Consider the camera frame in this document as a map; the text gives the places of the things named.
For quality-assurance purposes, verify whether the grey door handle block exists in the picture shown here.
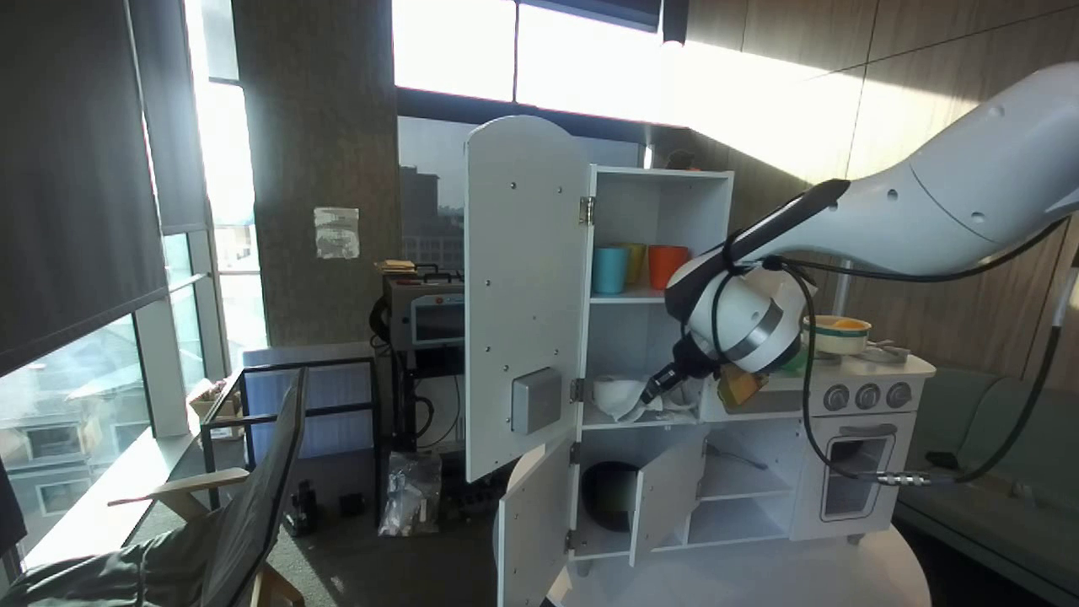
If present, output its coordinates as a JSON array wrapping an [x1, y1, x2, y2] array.
[[506, 363, 565, 437]]

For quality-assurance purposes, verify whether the yellow green cup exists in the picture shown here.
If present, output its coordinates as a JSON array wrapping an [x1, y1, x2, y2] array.
[[624, 242, 652, 293]]

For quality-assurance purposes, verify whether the dark roller blind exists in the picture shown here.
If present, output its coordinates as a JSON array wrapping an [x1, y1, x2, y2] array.
[[0, 0, 216, 380]]

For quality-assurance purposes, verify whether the tall white cabinet door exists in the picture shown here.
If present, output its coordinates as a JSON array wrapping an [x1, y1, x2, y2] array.
[[464, 112, 594, 487]]

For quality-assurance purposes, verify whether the white toy kitchen cabinet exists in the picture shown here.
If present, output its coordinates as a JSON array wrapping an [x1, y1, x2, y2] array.
[[566, 165, 937, 570]]

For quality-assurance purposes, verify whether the paper sheet on wall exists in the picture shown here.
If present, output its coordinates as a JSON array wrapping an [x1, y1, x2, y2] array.
[[310, 202, 364, 264]]

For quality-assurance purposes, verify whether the clear plastic bag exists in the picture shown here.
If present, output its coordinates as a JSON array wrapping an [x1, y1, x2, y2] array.
[[377, 447, 446, 540]]

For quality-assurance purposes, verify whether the black pot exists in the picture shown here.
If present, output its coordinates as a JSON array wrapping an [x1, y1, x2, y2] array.
[[581, 460, 642, 532]]

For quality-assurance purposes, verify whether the dark bottle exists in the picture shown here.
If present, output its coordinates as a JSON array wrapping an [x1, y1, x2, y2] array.
[[293, 480, 321, 532]]

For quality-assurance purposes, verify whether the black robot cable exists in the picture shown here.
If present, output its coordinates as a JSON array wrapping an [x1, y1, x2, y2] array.
[[713, 214, 1079, 488]]

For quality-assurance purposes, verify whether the black electronic device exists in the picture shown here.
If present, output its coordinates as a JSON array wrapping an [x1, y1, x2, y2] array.
[[380, 272, 465, 363]]

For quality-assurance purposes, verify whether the white toy oven door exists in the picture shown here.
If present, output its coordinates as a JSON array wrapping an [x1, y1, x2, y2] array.
[[817, 417, 904, 527]]

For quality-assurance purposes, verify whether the white towel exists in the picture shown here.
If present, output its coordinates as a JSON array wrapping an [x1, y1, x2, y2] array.
[[591, 373, 704, 426]]

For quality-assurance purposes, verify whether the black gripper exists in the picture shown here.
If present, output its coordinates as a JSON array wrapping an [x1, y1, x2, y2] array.
[[639, 333, 721, 412]]

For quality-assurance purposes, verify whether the orange cup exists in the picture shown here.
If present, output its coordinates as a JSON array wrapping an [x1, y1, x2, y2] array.
[[645, 242, 694, 298]]

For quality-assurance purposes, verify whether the blue cup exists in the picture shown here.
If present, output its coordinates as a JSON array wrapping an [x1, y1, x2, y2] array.
[[591, 245, 631, 300]]

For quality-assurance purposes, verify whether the grey toy stove burner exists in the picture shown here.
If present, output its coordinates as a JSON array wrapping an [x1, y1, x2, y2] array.
[[862, 339, 912, 366]]

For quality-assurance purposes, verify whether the cardboard box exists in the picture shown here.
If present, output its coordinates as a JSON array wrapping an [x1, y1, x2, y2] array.
[[183, 373, 249, 436]]

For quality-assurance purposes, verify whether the white lower cabinet door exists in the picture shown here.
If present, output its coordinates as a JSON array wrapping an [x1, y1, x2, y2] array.
[[624, 426, 710, 570], [494, 436, 583, 607]]

